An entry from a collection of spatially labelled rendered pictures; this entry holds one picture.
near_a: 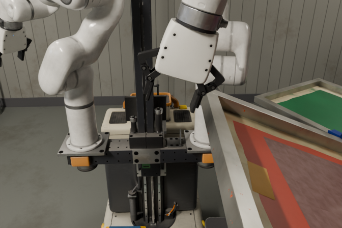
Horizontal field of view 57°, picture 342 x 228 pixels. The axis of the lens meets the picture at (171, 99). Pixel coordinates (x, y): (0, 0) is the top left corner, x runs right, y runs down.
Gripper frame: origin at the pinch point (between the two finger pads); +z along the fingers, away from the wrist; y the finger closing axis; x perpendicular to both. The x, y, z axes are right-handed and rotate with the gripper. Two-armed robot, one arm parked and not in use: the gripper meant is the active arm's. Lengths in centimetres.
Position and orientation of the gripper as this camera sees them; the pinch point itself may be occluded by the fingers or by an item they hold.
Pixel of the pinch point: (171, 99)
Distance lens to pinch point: 61.4
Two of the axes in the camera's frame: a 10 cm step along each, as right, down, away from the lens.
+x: 0.1, 4.2, -9.1
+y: -9.6, -2.6, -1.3
